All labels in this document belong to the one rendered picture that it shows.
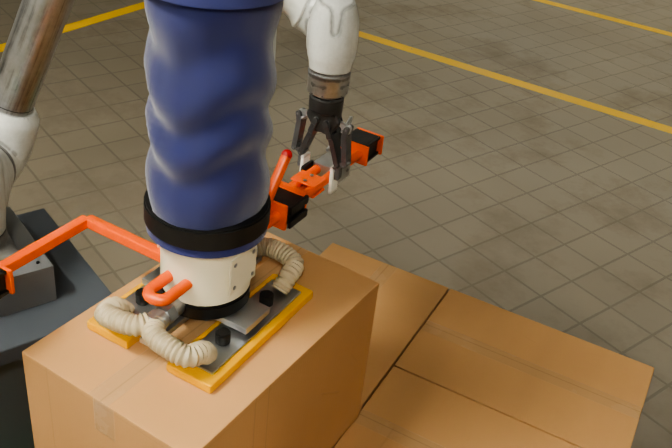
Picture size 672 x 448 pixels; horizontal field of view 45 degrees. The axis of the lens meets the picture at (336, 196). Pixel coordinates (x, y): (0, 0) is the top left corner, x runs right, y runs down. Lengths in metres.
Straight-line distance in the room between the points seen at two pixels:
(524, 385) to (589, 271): 1.57
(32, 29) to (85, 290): 0.61
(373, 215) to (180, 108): 2.54
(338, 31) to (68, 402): 0.86
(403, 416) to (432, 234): 1.76
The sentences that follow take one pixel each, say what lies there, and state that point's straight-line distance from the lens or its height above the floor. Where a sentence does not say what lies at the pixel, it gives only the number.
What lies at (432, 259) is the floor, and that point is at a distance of 3.53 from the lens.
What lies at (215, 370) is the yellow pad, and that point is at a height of 0.97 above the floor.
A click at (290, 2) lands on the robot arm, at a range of 1.82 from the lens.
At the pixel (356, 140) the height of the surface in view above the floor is 1.10.
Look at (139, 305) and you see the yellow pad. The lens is 1.62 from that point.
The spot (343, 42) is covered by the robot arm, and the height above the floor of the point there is 1.41.
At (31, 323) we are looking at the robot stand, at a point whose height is 0.75.
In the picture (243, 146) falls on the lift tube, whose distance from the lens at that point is 1.33.
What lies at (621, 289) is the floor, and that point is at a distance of 3.67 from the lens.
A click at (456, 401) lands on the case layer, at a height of 0.54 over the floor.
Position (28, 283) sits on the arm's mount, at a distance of 1.96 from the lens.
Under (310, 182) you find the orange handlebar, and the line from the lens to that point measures 1.79.
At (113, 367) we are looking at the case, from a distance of 1.54.
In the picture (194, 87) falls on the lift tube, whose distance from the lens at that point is 1.28.
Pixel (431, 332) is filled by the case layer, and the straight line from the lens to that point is 2.29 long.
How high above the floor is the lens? 1.99
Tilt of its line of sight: 31 degrees down
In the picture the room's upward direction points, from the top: 6 degrees clockwise
